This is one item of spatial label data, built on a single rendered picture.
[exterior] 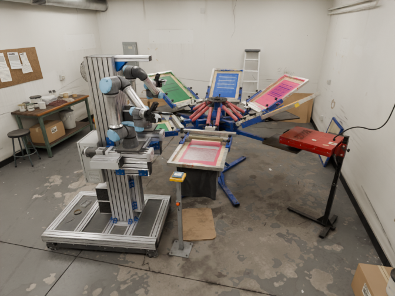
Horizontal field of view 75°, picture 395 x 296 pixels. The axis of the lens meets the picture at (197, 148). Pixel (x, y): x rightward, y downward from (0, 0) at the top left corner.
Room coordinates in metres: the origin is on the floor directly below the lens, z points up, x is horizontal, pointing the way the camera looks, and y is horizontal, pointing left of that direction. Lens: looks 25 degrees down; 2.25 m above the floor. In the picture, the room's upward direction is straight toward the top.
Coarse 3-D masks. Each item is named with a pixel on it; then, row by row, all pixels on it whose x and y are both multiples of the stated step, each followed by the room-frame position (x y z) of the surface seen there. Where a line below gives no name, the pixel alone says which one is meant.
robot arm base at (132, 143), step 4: (124, 140) 2.16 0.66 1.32; (128, 140) 2.15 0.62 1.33; (132, 140) 2.16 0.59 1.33; (136, 140) 2.19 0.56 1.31; (124, 144) 2.17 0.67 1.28; (128, 144) 2.14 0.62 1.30; (132, 144) 2.15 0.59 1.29; (136, 144) 2.17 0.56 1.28; (128, 148) 2.13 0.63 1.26; (132, 148) 2.14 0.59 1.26
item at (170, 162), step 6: (180, 144) 2.81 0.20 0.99; (228, 150) 2.68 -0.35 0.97; (174, 156) 2.50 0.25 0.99; (168, 162) 2.36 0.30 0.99; (174, 162) 2.36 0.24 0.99; (180, 162) 2.36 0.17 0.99; (222, 162) 2.35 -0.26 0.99; (192, 168) 2.30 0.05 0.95; (198, 168) 2.29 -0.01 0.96; (204, 168) 2.27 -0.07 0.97; (210, 168) 2.26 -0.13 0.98; (216, 168) 2.24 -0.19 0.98; (222, 168) 2.23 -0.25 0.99
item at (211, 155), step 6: (210, 144) 2.88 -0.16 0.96; (216, 144) 2.88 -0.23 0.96; (204, 150) 2.71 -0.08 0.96; (210, 150) 2.71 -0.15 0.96; (216, 150) 2.71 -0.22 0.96; (204, 156) 2.56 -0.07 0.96; (210, 156) 2.56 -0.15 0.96; (216, 156) 2.56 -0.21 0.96; (198, 162) 2.42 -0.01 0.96; (204, 162) 2.42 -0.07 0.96; (210, 162) 2.42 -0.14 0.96; (216, 162) 2.42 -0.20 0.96
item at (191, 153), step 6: (192, 144) 2.88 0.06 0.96; (198, 144) 2.88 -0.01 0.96; (204, 144) 2.88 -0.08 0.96; (186, 150) 2.72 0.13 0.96; (192, 150) 2.71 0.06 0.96; (198, 150) 2.71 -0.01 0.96; (186, 156) 2.56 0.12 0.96; (192, 156) 2.56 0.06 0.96; (198, 156) 2.56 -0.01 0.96; (186, 162) 2.43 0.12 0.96; (192, 162) 2.43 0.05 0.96
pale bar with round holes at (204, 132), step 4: (188, 132) 3.16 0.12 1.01; (192, 132) 3.14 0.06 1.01; (196, 132) 3.13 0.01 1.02; (200, 132) 3.12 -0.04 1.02; (204, 132) 3.11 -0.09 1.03; (208, 132) 3.10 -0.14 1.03; (212, 132) 3.08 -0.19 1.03; (216, 132) 3.07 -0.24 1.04; (220, 132) 3.06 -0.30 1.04; (224, 132) 3.06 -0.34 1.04; (228, 132) 3.06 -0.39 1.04; (232, 132) 3.06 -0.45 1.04; (232, 136) 3.03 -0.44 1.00
